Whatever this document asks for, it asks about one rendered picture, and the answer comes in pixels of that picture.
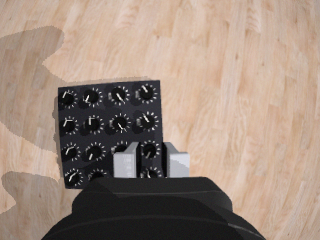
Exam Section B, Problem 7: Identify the black knob box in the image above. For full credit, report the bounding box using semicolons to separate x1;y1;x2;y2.
58;80;165;189

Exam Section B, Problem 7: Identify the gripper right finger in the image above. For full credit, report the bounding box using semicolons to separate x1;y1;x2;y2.
162;142;190;178

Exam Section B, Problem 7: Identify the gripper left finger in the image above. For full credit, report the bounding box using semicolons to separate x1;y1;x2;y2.
113;142;142;178

